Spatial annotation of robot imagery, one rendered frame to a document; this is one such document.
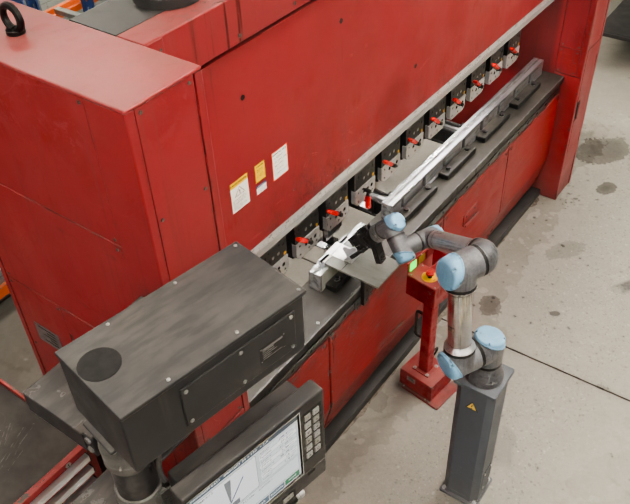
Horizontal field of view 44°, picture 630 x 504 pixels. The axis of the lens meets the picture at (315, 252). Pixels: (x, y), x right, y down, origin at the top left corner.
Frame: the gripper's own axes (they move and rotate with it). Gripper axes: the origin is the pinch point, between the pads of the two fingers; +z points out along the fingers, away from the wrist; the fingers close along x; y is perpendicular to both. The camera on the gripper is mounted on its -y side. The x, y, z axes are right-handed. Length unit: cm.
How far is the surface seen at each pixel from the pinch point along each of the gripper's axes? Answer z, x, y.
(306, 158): -41, 21, 42
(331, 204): -18.9, 6.7, 22.7
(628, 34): 57, -415, -48
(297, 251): -13.1, 29.8, 18.1
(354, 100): -48, -10, 47
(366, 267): -5.2, 2.4, -7.1
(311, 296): 15.4, 18.3, -2.3
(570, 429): 14, -45, -138
